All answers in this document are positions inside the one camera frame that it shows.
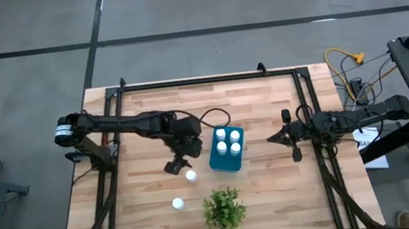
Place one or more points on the potted green artificial plant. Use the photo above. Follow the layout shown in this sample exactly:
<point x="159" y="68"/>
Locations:
<point x="224" y="211"/>

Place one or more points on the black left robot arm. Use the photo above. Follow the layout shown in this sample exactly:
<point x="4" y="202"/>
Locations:
<point x="125" y="124"/>

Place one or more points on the white paper sheet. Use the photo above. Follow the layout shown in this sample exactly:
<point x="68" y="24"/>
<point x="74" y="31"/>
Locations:
<point x="376" y="153"/>

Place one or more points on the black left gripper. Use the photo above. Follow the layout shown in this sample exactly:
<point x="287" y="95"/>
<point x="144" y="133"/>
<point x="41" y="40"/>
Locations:
<point x="187" y="147"/>

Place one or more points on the teal plastic basket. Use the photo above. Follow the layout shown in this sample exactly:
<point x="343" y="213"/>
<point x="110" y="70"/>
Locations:
<point x="228" y="163"/>

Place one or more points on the black metal table frame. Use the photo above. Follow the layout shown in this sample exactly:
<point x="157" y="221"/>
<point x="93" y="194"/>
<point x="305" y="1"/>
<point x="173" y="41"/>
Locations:
<point x="204" y="80"/>

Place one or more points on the black power strip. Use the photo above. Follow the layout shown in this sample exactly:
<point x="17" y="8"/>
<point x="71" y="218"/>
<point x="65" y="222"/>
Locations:
<point x="358" y="88"/>

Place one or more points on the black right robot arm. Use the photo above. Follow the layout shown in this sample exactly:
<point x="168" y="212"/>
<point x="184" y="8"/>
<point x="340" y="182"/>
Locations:
<point x="372" y="114"/>

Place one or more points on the person's shoe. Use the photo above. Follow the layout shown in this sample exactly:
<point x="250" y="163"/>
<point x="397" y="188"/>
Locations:
<point x="406" y="220"/>

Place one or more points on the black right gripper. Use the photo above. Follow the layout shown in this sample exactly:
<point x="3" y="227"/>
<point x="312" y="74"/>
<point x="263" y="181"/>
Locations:
<point x="301" y="131"/>

